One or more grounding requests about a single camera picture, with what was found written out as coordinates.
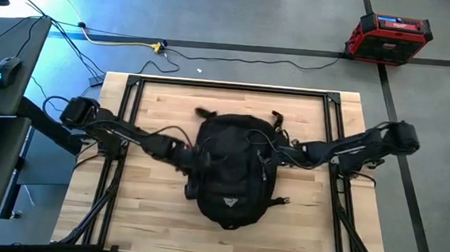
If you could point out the red black jobsite radio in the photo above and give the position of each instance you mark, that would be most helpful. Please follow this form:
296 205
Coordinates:
385 42

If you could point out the black backpack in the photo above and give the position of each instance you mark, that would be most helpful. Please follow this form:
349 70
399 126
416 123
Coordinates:
233 174

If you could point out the black computer mouse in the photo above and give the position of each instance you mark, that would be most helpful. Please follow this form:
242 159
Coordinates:
7 71

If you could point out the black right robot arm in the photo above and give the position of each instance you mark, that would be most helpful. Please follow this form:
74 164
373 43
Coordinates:
358 147

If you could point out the black diagonal desk beam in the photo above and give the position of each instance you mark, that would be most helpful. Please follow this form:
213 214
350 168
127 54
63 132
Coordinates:
42 123

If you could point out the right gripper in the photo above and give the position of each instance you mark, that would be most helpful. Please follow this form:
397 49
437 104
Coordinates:
292 154

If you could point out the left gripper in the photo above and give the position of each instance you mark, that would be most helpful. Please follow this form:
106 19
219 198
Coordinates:
191 159

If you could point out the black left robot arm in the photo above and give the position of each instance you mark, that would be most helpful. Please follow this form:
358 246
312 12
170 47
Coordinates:
129 133

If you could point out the black power adapter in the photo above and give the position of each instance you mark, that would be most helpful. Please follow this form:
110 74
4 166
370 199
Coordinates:
95 81

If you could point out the black aluminium table frame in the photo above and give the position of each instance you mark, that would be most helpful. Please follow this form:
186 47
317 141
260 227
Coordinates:
291 91

